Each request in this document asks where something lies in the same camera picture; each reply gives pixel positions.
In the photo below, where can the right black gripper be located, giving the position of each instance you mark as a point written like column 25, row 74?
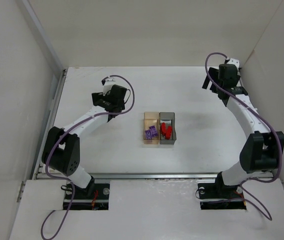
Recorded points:
column 212, row 78

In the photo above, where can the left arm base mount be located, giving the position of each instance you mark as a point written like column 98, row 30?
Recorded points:
column 97, row 201

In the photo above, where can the red lego brick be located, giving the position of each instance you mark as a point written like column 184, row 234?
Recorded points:
column 163, row 128
column 168, row 133

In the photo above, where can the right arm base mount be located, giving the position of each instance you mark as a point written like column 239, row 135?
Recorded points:
column 213, row 197

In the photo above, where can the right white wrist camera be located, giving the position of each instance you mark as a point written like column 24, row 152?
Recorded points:
column 232, row 61

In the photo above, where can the purple lego brick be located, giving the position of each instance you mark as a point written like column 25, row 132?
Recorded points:
column 153, row 131
column 148, row 134

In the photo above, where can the grey container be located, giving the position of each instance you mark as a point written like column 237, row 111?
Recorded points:
column 169, row 119

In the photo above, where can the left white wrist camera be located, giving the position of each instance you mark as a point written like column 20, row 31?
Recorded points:
column 107, row 84

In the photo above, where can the left aluminium frame rail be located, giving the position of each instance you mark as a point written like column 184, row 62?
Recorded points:
column 49, row 115

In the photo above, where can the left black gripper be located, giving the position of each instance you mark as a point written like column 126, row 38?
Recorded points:
column 100, row 102

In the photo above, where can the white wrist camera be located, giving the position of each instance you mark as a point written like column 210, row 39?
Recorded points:
column 107, row 84
column 232, row 61

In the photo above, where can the aluminium front rail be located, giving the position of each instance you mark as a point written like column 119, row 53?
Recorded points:
column 152, row 176

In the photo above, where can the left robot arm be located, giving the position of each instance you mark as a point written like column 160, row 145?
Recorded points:
column 62, row 146

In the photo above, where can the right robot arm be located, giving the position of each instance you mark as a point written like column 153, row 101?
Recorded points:
column 264, row 146

